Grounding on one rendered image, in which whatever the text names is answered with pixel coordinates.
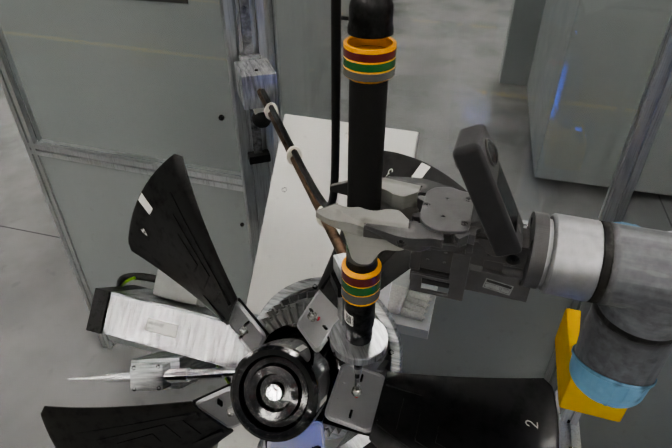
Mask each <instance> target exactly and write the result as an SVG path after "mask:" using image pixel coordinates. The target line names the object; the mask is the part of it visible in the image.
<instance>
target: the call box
mask: <svg viewBox="0 0 672 448"><path fill-rule="evenodd" d="M580 317H581V311H579V310H574V309H569V308H566V310H565V312H564V315H563V317H562V320H561V323H560V326H559V329H558V331H557V334H556V337H555V350H556V368H557V385H558V402H559V407H561V408H564V409H568V410H572V411H576V412H580V413H584V414H588V415H592V416H596V417H600V418H604V419H608V420H612V421H616V422H620V421H621V419H622V418H623V416H624V414H625V412H626V410H627V408H612V407H609V406H604V405H603V404H601V403H597V402H595V401H594V400H592V399H590V398H589V397H587V396H586V395H585V394H584V393H583V392H582V391H581V390H580V389H579V388H578V387H577V386H576V385H575V383H574V381H573V380H572V377H571V375H570V371H569V363H570V359H571V356H572V352H571V350H572V347H573V345H574V344H576V342H577V340H578V336H579V331H580Z"/></svg>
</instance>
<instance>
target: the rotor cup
mask: <svg viewBox="0 0 672 448"><path fill-rule="evenodd" d="M297 323H298V322H296V323H290V324H287V325H284V326H282V327H280V328H278V329H276V330H274V331H273V332H272V333H270V334H269V336H268V337H267V339H266V341H265V343H264V344H263V345H261V346H258V347H256V348H254V349H253V350H251V351H250V352H248V353H247V354H246V355H245V356H244V357H243V358H242V359H241V361H240V362H239V364H238V365H237V367H236V369H235V371H234V373H233V376H232V380H231V386H230V398H231V404H232V407H233V410H234V413H235V415H236V417H237V419H238V421H239V422H240V423H241V425H242V426H243V427H244V428H245V429H246V430H247V431H248V432H249V433H251V434H252V435H253V436H255V437H257V438H259V439H261V440H264V441H269V442H284V441H288V440H291V439H294V438H296V437H298V436H300V435H301V434H302V433H304V432H305V431H306V430H307V429H308V428H309V427H310V426H311V424H312V423H313V422H314V421H315V420H318V419H321V421H323V419H324V416H325V409H326V406H327V403H328V400H329V398H330V395H331V392H332V389H333V386H334V384H335V381H336V378H337V375H338V372H339V370H340V367H341V365H343V364H345V362H343V361H341V360H340V359H338V358H337V357H336V356H334V354H333V352H332V350H331V348H330V349H329V351H328V353H327V355H326V357H325V358H324V357H323V356H322V355H321V354H320V352H315V351H314V350H313V349H312V348H311V346H310V345H309V343H308V342H307V340H306V339H305V338H304V336H303V335H302V333H301V332H300V331H299V329H298V327H297ZM302 344H303V345H305V346H306V347H307V348H305V349H304V350H302V351H298V350H297V349H296V348H297V347H299V346H300V345H302ZM271 384H277V385H278V386H280V388H281V390H282V396H281V398H280V399H279V400H278V401H271V400H269V399H268V397H267V395H266V390H267V388H268V386H270V385H271ZM326 395H327V399H326V401H325V402H324V404H323V405H322V406H321V407H320V403H321V400H322V399H323V398H324V397H325V396H326Z"/></svg>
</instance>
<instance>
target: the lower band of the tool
mask: <svg viewBox="0 0 672 448"><path fill-rule="evenodd" d="M377 261H378V266H377V268H376V269H375V270H374V271H372V272H370V273H367V274H358V273H354V272H352V271H350V270H349V269H348V268H347V266H346V257H345V258H344V259H343V261H342V270H343V271H344V273H345V274H346V275H348V276H349V277H351V278H354V279H359V280H365V279H370V278H373V277H375V276H377V275H378V274H379V273H380V271H381V267H382V265H381V261H380V260H379V259H378V258H377ZM342 297H343V296H342ZM343 299H344V297H343ZM344 300H345V299H344ZM377 300H378V299H377ZM377 300H376V301H377ZM345 301H346V302H348V301H347V300H345ZM376 301H374V302H373V303H375V302H376ZM348 303H349V304H351V305H354V306H360V307H363V306H369V305H371V304H373V303H371V304H367V305H355V304H352V303H350V302H348Z"/></svg>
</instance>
